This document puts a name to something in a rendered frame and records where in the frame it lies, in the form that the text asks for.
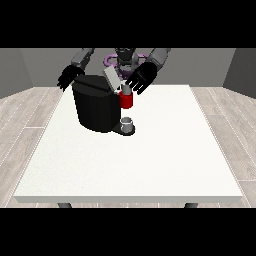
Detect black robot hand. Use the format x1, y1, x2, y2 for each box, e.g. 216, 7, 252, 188
124, 61, 158, 96
56, 64, 86, 93

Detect small grey coffee pod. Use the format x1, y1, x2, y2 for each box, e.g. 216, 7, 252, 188
120, 83, 133, 95

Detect grey robot trunk purple rings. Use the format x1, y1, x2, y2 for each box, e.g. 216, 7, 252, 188
103, 48, 149, 78

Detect pale grey machine lid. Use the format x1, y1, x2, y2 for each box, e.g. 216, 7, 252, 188
102, 65, 127, 92

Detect small grey cup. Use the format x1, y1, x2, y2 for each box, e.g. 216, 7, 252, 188
120, 116, 135, 134

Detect black coffee machine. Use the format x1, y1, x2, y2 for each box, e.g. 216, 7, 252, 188
71, 74, 136, 137

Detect red pod holder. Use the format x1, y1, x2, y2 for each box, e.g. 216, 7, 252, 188
118, 91, 134, 110

